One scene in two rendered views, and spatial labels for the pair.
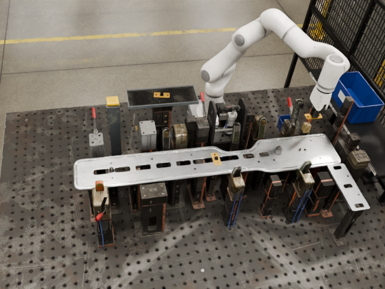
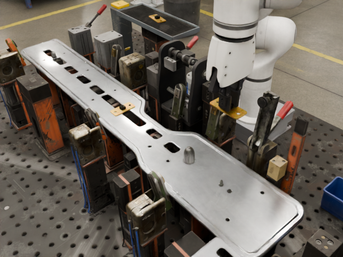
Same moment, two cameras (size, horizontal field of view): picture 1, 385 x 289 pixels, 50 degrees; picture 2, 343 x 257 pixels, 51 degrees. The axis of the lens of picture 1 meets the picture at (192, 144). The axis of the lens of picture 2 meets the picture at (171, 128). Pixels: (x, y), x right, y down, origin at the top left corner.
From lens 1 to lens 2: 1.86 m
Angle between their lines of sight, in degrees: 49
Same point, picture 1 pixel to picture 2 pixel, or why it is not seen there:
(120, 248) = (16, 135)
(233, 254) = (42, 229)
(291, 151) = (208, 174)
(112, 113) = (114, 18)
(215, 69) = not seen: hidden behind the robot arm
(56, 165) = not seen: hidden behind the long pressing
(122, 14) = not seen: outside the picture
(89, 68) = (293, 76)
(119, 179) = (44, 63)
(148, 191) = (28, 78)
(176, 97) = (164, 25)
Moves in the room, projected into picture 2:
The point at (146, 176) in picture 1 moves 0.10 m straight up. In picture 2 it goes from (58, 75) to (52, 52)
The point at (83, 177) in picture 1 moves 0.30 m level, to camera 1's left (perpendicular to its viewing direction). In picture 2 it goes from (35, 48) to (29, 24)
